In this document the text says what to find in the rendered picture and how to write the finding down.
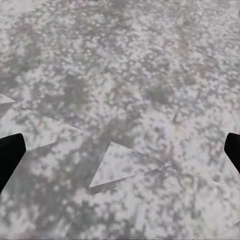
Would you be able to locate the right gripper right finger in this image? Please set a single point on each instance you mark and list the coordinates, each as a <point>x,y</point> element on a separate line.
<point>232,149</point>

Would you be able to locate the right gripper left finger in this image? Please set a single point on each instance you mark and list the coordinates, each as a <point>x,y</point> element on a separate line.
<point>12,149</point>

